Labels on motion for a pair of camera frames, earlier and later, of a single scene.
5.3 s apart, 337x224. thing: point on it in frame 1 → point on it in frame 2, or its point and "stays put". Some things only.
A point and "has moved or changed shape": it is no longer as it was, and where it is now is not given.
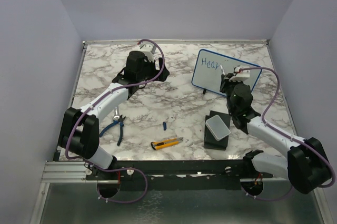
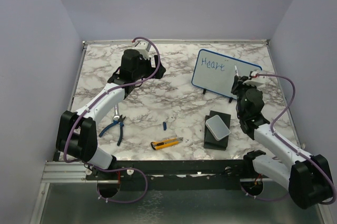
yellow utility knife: [166, 142] stays put
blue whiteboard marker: [222, 69] has moved or changed shape
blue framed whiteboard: [207, 73] stays put
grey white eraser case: [218, 128] stays put
